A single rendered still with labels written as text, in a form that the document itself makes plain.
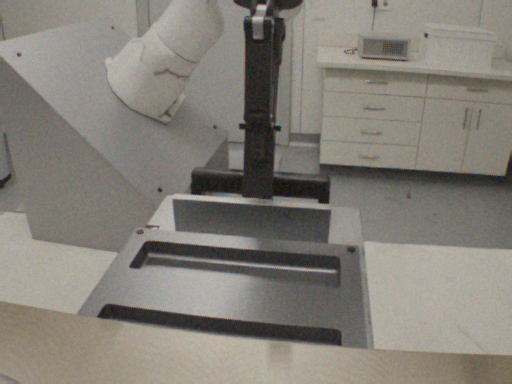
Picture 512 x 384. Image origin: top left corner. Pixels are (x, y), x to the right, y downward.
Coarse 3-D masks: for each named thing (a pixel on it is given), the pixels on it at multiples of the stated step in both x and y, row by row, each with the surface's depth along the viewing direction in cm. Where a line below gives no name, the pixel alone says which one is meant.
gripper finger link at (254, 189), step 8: (248, 136) 44; (272, 136) 44; (248, 144) 44; (272, 144) 44; (248, 152) 45; (272, 152) 44; (248, 160) 45; (272, 160) 44; (248, 168) 45; (256, 168) 45; (264, 168) 45; (272, 168) 44; (248, 176) 45; (256, 176) 45; (264, 176) 45; (272, 176) 45; (248, 184) 45; (256, 184) 45; (264, 184) 45; (272, 184) 45; (248, 192) 45; (256, 192) 45; (264, 192) 45; (272, 192) 45
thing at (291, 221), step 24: (168, 216) 47; (192, 216) 43; (216, 216) 42; (240, 216) 42; (264, 216) 42; (288, 216) 41; (312, 216) 41; (336, 216) 47; (360, 216) 47; (288, 240) 42; (312, 240) 42; (336, 240) 43; (360, 240) 43
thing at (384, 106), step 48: (336, 48) 288; (384, 48) 250; (432, 48) 243; (480, 48) 239; (336, 96) 257; (384, 96) 253; (432, 96) 248; (480, 96) 243; (0, 144) 268; (336, 144) 270; (384, 144) 266; (432, 144) 261; (480, 144) 256
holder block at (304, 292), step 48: (144, 240) 38; (192, 240) 38; (240, 240) 38; (96, 288) 32; (144, 288) 32; (192, 288) 33; (240, 288) 33; (288, 288) 33; (336, 288) 32; (240, 336) 30; (288, 336) 30; (336, 336) 29
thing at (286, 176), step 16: (192, 176) 48; (208, 176) 47; (224, 176) 47; (240, 176) 47; (288, 176) 46; (304, 176) 46; (320, 176) 46; (192, 192) 48; (224, 192) 48; (240, 192) 48; (288, 192) 47; (304, 192) 46; (320, 192) 46
